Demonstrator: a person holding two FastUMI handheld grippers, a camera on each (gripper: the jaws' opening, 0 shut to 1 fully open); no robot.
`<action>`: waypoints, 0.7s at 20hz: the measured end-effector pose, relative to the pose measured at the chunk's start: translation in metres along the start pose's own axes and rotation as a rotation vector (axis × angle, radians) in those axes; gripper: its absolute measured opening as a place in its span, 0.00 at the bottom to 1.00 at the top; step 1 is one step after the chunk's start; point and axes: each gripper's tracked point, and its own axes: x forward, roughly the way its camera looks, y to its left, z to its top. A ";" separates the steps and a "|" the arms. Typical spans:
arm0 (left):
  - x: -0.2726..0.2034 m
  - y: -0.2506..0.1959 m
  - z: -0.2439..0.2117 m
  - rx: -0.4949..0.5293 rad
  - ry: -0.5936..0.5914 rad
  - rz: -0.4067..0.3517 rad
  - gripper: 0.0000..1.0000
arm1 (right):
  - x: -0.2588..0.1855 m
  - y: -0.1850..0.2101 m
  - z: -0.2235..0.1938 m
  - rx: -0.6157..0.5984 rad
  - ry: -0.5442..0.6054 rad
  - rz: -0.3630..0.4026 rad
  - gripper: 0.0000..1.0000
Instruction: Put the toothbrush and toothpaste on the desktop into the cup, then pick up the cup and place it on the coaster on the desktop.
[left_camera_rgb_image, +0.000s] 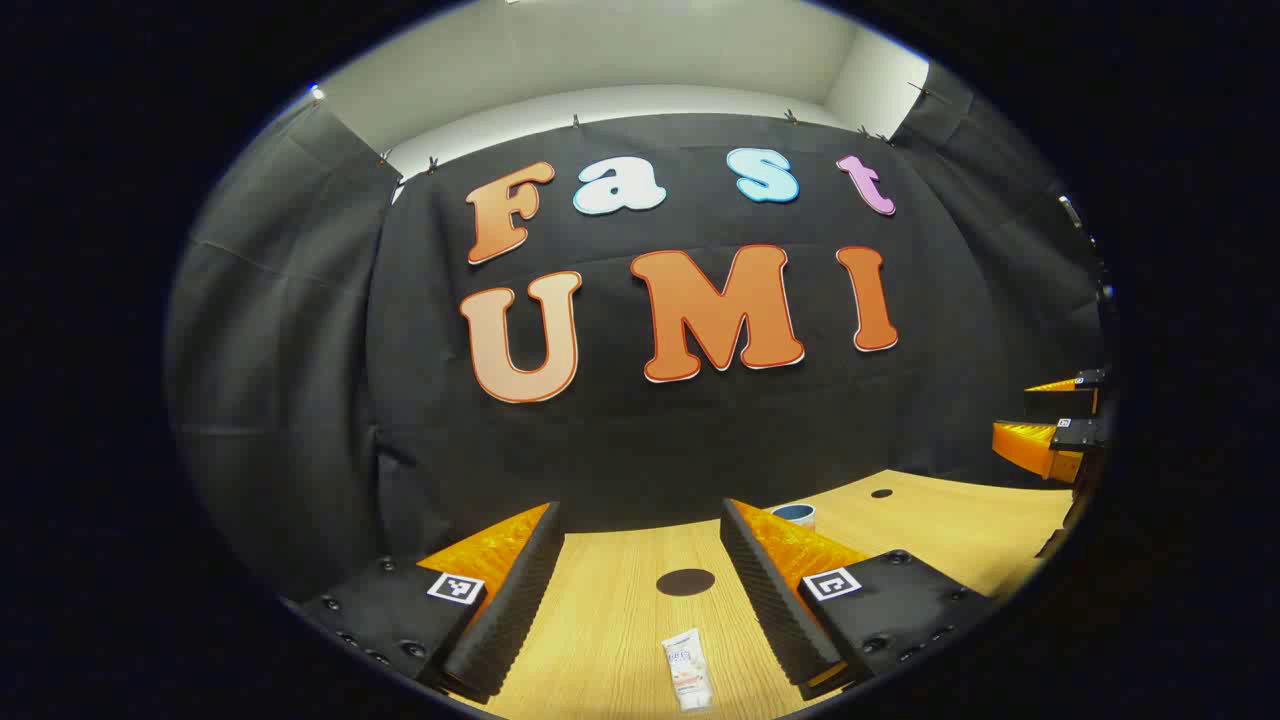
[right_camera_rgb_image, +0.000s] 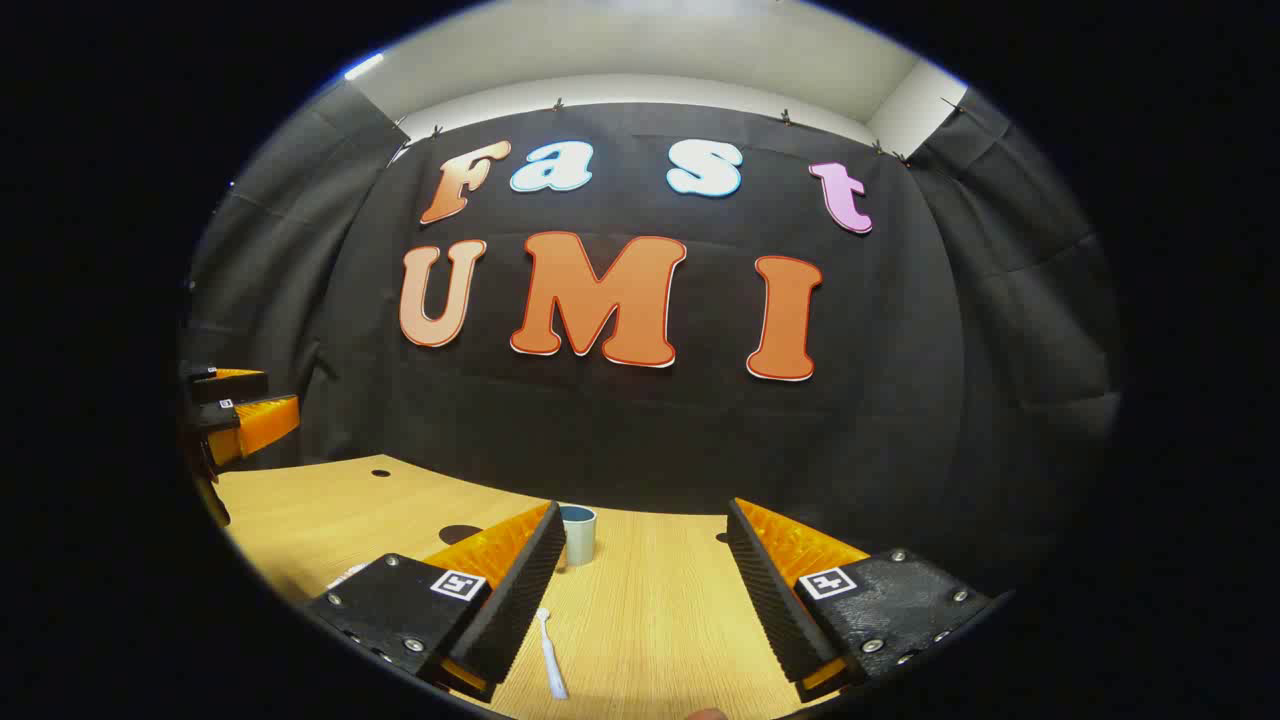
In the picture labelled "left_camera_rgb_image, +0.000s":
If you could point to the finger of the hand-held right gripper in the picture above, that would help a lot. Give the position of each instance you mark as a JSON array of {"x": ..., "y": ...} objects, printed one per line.
[
  {"x": 1090, "y": 378},
  {"x": 1030, "y": 445}
]

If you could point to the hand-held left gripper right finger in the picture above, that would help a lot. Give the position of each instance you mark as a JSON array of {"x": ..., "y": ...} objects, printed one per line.
[{"x": 765, "y": 600}]

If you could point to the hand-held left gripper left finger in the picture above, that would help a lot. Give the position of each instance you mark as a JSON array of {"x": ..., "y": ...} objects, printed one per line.
[{"x": 515, "y": 600}]

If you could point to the dark round coaster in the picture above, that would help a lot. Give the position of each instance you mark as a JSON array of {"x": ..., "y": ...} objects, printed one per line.
[{"x": 685, "y": 582}]

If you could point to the blue cup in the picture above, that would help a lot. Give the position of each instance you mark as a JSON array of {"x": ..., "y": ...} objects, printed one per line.
[{"x": 795, "y": 516}]

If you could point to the white toothpaste tube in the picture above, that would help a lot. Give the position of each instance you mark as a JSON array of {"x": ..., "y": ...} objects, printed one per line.
[{"x": 688, "y": 670}]

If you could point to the wooden desktop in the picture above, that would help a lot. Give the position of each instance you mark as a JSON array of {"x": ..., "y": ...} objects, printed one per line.
[{"x": 620, "y": 640}]

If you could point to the black backdrop cloth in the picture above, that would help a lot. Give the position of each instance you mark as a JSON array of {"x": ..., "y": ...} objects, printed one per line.
[{"x": 650, "y": 450}]

